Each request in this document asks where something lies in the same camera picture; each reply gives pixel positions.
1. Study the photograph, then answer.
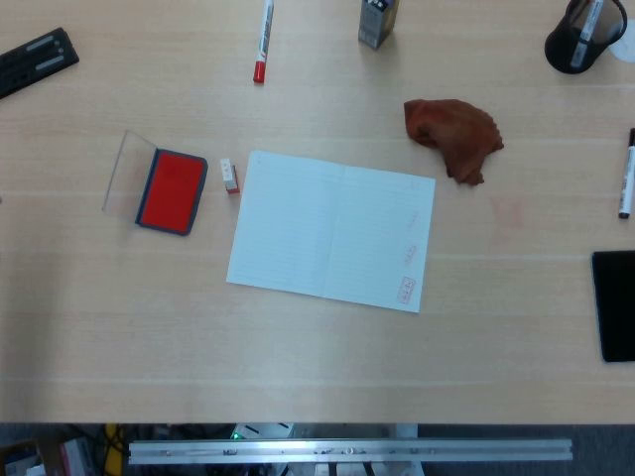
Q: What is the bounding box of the white round lid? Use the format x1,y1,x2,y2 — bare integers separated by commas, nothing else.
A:
612,37,635,64

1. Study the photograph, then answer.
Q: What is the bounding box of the brown crumpled cloth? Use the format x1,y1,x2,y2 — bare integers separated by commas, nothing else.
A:
402,98,506,187

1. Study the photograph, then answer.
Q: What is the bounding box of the white stamp with red base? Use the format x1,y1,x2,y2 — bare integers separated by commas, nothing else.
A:
219,157,241,195

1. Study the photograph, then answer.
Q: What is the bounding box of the red ink pad clear lid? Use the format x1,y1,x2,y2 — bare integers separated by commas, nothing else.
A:
101,129,208,237

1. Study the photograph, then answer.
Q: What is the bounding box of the aluminium rail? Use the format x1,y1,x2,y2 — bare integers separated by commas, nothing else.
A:
127,438,574,466

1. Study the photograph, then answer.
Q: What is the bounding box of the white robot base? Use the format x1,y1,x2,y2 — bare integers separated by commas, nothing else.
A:
230,422,295,440

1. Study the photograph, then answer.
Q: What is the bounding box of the marker in pen holder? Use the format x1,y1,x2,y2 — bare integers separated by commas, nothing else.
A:
570,0,604,68

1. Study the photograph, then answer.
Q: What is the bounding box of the red white marker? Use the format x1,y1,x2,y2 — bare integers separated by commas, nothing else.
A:
251,0,277,84

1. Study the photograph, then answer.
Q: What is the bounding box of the small grey and brown carton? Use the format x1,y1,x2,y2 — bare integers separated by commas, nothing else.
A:
357,0,401,50

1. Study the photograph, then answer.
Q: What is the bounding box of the black smartphone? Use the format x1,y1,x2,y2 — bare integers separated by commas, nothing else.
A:
590,250,635,364

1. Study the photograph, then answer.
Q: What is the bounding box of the black mesh pen holder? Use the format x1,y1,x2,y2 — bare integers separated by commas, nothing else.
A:
544,0,629,75

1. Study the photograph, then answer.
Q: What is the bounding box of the black white marker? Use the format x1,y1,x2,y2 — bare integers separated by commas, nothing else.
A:
617,127,635,220

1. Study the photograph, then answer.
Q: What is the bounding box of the open white lined notebook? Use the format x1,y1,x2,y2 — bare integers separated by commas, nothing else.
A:
225,150,438,315

